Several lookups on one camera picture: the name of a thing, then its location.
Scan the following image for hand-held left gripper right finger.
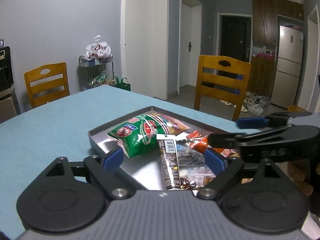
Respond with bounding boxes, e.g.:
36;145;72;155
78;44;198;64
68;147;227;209
197;149;284;200

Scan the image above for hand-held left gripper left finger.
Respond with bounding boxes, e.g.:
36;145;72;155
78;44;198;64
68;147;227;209
45;147;130;200

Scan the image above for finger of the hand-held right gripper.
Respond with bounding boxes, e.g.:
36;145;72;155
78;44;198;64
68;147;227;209
236;112;313;128
209;125;295;150

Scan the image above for orange snack bar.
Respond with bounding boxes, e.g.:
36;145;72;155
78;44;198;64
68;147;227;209
197;136;242;159

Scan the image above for clear nut bag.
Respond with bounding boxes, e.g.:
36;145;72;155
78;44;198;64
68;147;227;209
175;144;213;175

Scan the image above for grey cardboard box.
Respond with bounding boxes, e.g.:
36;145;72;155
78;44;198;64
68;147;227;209
87;106;260;191

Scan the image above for brown foil candy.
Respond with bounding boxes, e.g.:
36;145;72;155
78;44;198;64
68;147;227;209
180;177;201;190

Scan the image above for green cracker bag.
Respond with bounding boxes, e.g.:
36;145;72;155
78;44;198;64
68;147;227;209
107;113;190;159

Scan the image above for dark brown snack stick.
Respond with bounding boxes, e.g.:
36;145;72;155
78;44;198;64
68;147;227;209
156;134;181;190

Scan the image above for person's right hand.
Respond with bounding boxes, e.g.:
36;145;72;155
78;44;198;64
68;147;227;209
286;161;314;198

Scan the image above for pile of shoes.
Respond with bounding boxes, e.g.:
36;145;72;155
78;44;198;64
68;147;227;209
220;91;271;117

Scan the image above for wooden chair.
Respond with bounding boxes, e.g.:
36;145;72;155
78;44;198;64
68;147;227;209
24;62;70;110
194;54;252;121

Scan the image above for white refrigerator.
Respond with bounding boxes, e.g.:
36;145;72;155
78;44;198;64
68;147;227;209
271;25;304;108

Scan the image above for red items on cabinet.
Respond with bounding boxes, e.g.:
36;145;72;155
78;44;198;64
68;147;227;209
252;50;276;61

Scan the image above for green tote bag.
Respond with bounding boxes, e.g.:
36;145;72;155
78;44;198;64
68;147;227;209
114;76;132;92

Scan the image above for metal cart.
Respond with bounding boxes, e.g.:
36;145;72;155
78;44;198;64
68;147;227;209
78;54;116;92

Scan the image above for dark door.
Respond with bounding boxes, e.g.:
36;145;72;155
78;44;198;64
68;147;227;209
217;12;252;63

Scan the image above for dark wooden cabinet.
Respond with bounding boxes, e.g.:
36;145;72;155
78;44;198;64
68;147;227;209
251;0;304;98

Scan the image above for white plastic bag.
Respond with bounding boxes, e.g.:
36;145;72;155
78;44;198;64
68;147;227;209
85;35;112;62

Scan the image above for black water dispenser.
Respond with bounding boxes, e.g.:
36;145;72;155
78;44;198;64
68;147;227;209
0;45;22;123

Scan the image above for white door frame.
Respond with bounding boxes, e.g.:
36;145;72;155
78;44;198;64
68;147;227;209
299;5;320;113

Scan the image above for white door with handle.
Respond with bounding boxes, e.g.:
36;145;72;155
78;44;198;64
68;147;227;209
179;0;203;96

